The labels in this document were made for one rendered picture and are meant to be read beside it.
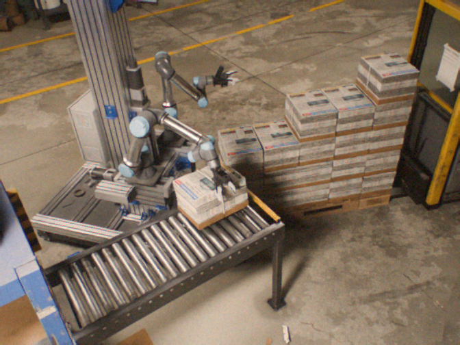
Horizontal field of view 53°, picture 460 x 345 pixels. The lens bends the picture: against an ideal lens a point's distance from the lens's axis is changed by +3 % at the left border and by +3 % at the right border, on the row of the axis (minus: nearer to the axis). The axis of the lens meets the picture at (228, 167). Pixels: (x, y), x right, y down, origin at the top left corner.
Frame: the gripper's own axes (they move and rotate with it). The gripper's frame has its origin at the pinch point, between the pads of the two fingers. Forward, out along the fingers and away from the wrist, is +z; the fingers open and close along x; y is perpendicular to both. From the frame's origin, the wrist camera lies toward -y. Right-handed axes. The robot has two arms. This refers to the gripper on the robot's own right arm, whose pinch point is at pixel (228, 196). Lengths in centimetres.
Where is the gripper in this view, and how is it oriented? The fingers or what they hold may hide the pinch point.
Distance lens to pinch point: 274.0
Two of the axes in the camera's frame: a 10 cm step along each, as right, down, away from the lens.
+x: -8.4, 3.8, -4.0
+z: 3.6, 9.2, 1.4
